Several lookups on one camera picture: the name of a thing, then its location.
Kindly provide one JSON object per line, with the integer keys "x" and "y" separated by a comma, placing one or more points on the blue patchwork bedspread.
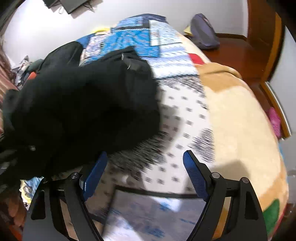
{"x": 153, "y": 199}

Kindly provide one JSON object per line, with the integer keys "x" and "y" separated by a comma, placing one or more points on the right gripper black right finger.
{"x": 232, "y": 210}

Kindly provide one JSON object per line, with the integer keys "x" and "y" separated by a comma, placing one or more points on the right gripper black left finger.
{"x": 45, "y": 220}

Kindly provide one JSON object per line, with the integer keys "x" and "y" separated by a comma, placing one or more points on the green orange clutter pile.
{"x": 23, "y": 70}

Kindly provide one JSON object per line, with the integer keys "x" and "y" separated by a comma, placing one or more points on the large black garment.
{"x": 68, "y": 116}

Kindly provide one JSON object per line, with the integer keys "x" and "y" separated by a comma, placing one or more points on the purple grey backpack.
{"x": 203, "y": 34}

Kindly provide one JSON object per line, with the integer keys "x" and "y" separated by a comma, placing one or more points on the beige green plush blanket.
{"x": 244, "y": 141}

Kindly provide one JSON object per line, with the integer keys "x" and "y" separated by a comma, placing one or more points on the pink croc shoe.
{"x": 275, "y": 121}

